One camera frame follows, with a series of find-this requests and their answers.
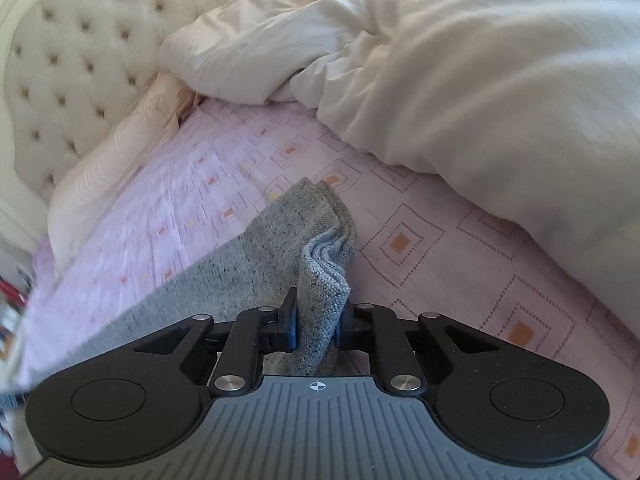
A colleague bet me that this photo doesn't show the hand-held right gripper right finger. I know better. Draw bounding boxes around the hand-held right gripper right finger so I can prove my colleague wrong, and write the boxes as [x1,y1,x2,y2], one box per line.
[335,302,521,397]

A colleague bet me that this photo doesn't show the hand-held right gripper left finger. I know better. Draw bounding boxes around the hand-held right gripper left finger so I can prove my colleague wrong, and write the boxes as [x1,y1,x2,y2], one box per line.
[107,287,300,396]

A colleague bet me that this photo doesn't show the grey speckled pants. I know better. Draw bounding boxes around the grey speckled pants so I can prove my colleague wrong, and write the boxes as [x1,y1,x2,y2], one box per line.
[20,177,358,391]

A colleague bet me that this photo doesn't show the pink patterned bed sheet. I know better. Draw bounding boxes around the pink patterned bed sheet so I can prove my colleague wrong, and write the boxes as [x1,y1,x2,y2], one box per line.
[15,97,640,461]

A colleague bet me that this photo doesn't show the cream pillow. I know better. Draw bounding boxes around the cream pillow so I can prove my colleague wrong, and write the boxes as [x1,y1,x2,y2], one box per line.
[47,72,201,271]

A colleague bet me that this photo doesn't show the cream duvet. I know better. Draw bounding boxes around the cream duvet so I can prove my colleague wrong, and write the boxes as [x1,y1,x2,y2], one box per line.
[160,0,640,321]

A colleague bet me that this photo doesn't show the cream tufted headboard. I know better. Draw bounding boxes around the cream tufted headboard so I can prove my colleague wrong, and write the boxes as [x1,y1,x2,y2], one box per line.
[0,0,281,246]

